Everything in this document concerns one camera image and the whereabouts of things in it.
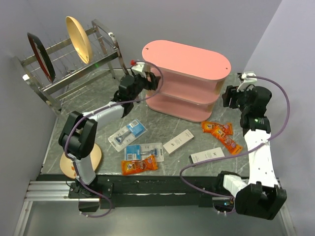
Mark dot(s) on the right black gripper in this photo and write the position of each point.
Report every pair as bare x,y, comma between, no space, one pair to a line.
231,92

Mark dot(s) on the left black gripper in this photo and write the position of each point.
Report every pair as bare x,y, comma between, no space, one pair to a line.
155,79

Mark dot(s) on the pink three-tier shelf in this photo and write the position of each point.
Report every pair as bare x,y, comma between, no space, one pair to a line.
192,79

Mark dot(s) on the white razor box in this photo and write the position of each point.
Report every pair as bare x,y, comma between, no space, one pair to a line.
178,141
205,155

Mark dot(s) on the blue razor blister pack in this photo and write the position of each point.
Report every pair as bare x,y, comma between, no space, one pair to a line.
127,134
142,151

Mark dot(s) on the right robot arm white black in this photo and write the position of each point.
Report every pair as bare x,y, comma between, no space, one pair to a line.
261,196

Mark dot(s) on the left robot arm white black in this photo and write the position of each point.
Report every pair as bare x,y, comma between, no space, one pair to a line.
77,137

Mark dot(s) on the orange razor bag right upper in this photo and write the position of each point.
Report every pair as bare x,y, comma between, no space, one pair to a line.
209,127

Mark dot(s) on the orange razor bag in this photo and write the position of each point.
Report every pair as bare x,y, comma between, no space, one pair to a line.
138,166
225,139
209,127

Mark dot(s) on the orange razor bag right lower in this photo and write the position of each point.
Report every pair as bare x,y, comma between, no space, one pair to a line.
225,139

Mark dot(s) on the metal dish rack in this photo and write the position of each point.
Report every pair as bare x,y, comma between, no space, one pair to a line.
72,76

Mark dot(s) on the yellow wooden plate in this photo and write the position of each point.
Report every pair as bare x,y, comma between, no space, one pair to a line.
79,39

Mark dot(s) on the orange razor bag front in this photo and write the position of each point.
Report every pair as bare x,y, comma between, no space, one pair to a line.
138,166

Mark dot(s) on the black red plate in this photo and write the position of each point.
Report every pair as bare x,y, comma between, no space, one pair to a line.
42,57

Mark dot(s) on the bird painted wooden plate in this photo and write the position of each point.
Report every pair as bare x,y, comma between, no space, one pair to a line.
67,167

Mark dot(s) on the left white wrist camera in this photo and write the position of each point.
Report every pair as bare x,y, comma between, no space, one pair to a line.
138,67

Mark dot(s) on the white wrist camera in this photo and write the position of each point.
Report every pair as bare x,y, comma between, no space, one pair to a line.
138,67
246,78

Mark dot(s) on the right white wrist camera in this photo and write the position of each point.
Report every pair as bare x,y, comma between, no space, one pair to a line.
246,78

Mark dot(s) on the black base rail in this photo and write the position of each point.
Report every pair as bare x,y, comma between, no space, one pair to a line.
153,191

